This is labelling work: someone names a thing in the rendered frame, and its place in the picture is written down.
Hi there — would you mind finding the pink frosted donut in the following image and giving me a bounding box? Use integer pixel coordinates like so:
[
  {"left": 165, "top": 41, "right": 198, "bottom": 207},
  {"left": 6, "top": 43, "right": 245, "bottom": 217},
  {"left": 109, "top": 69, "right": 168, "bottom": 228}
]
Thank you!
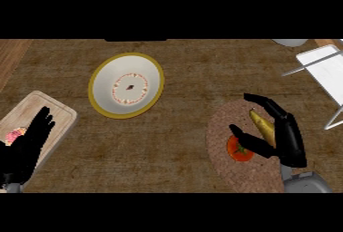
[{"left": 4, "top": 126, "right": 28, "bottom": 147}]

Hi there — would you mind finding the red tomato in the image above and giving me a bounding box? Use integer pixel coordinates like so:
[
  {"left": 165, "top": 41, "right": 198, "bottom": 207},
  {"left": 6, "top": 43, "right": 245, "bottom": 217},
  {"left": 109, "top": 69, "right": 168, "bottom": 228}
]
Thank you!
[{"left": 226, "top": 134, "right": 256, "bottom": 162}]

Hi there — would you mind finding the white plate with yellow rim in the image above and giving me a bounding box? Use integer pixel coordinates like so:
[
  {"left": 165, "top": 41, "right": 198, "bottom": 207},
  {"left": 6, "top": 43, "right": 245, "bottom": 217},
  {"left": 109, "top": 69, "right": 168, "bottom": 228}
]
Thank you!
[{"left": 87, "top": 52, "right": 165, "bottom": 120}]

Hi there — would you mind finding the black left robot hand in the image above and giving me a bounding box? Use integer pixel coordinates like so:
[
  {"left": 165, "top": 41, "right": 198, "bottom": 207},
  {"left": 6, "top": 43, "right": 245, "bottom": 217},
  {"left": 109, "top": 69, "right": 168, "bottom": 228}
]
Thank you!
[{"left": 0, "top": 106, "right": 57, "bottom": 186}]

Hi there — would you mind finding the grey round object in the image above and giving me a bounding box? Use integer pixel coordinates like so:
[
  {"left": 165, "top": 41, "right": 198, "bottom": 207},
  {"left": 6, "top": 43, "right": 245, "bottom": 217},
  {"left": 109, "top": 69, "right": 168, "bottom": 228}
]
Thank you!
[{"left": 270, "top": 39, "right": 310, "bottom": 48}]

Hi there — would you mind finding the pale wooden cutting board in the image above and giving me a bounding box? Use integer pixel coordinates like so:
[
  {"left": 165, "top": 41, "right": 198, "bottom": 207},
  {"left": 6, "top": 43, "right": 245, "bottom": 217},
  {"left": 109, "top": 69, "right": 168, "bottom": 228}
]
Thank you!
[{"left": 0, "top": 90, "right": 78, "bottom": 179}]

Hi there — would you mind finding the brown woven round placemat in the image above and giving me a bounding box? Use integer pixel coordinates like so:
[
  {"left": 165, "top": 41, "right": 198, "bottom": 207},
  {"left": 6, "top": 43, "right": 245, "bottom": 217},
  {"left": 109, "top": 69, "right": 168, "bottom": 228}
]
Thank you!
[{"left": 205, "top": 99, "right": 287, "bottom": 194}]

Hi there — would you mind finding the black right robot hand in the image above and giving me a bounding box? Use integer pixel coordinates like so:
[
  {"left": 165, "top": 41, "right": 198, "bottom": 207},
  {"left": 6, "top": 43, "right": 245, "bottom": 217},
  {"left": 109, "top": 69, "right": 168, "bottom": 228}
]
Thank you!
[{"left": 227, "top": 92, "right": 307, "bottom": 169}]

